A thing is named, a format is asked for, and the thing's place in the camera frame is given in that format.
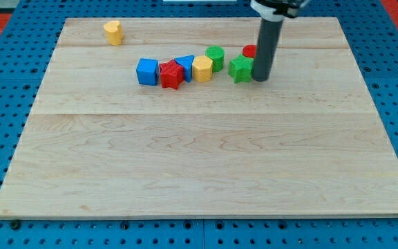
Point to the green star block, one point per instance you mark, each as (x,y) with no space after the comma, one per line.
(240,69)

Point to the green cylinder block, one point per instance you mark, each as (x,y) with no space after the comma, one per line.
(217,55)

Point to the robot arm end black white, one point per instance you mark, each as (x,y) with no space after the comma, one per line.
(277,10)

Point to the red star block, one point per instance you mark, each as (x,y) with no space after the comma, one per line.
(171,74)

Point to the yellow hexagon block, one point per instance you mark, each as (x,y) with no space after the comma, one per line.
(202,68)

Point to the blue triangle block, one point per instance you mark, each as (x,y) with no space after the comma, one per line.
(186,62)

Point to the blue cube block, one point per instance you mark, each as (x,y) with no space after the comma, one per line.
(147,72)

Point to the red cylinder block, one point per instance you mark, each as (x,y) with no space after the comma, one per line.
(249,51)

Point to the wooden board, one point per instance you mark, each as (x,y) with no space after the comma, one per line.
(306,144)

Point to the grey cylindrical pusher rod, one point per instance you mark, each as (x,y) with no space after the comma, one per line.
(267,42)

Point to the yellow heart block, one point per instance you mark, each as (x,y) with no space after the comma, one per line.
(113,31)

